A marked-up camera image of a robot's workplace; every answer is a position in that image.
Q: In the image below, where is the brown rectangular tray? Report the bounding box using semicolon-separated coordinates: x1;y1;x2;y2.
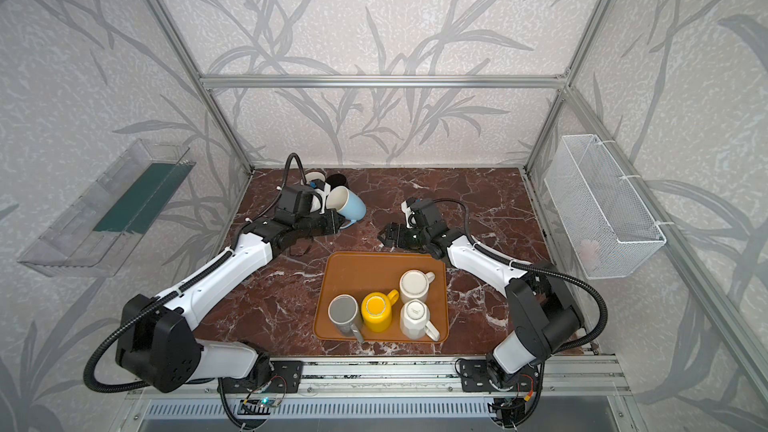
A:
314;252;449;343

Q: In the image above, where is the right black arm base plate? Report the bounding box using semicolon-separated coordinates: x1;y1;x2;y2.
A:
454;358;540;393

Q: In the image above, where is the green circuit board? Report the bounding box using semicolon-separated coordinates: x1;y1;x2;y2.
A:
241;397;283;414

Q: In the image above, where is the clear plastic wall bin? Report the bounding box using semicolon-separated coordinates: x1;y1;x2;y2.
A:
18;139;196;278

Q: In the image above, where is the cream round mug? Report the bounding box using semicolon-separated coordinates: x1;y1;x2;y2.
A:
399;269;436;303

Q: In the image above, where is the white faceted mug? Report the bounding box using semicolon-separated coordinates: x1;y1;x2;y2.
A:
400;299;441;342

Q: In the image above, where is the yellow mug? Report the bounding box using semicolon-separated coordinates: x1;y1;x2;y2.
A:
361;289;400;333

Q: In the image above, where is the light blue mug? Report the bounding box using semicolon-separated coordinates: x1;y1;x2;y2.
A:
326;186;367;229

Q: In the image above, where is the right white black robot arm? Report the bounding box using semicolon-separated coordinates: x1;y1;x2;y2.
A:
378;198;608;389

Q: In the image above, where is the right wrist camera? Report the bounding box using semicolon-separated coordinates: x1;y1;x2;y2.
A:
401;198;416;228

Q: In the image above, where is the black mug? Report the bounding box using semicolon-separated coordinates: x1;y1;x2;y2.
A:
326;173;348;189

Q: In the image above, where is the grey mug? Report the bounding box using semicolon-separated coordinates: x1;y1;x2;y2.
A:
328;294;364;344

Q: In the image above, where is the white wire mesh basket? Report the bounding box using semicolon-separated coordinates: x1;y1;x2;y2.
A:
545;134;667;279

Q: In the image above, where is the purple mug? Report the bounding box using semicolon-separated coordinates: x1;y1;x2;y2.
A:
305;171;326;189

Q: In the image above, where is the aluminium front rail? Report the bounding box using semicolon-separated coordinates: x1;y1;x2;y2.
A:
124;355;632;400

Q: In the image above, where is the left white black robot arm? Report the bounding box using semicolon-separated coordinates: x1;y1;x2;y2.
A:
83;176;356;393

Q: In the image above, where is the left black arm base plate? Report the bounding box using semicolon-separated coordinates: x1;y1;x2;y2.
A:
254;360;304;394

